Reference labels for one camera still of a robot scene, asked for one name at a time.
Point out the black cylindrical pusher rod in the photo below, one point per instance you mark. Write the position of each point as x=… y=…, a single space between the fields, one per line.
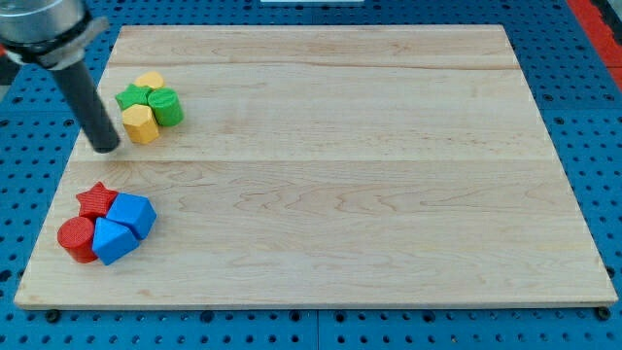
x=83 y=99

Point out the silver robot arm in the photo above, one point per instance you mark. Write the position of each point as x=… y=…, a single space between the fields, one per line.
x=54 y=34

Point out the blue triangle block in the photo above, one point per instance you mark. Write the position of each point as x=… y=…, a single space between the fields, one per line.
x=112 y=241

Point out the green star block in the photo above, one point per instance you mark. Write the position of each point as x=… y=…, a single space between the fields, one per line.
x=133 y=95

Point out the yellow hexagon block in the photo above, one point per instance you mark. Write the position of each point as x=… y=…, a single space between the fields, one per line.
x=140 y=124

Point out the yellow heart block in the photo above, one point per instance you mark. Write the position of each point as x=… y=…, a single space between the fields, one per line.
x=152 y=79

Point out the green cylinder block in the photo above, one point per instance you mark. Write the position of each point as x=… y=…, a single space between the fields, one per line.
x=166 y=106

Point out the red star block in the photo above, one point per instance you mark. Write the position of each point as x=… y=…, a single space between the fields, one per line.
x=96 y=202

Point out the blue cube block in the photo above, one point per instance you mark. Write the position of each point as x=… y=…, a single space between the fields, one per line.
x=134 y=211

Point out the red cylinder block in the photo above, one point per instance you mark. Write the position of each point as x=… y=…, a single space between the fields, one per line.
x=75 y=236

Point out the wooden board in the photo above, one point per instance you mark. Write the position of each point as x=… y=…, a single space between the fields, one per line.
x=329 y=167

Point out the red tape strip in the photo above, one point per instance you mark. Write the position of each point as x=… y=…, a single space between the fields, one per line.
x=603 y=28

